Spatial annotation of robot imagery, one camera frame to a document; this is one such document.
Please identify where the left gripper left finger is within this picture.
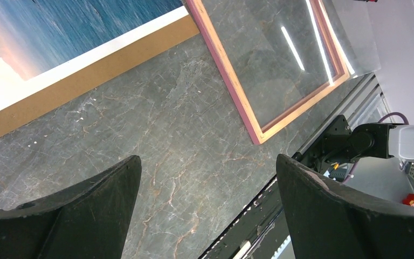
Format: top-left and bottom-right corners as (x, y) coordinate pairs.
(0, 155), (142, 258)

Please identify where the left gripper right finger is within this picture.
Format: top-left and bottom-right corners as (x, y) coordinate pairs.
(276, 154), (414, 258)

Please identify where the clear acrylic sheet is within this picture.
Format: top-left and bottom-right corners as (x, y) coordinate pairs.
(203, 1), (381, 129)

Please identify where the landscape photo print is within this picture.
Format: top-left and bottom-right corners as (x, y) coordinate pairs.
(0, 0), (188, 111)

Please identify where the pink wooden picture frame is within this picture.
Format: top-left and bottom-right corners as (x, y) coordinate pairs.
(187, 1), (350, 145)

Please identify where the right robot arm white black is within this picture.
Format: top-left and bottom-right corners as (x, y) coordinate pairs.
(306, 122), (414, 163)

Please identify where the brown backing board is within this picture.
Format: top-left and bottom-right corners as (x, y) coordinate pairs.
(0, 7), (199, 137)

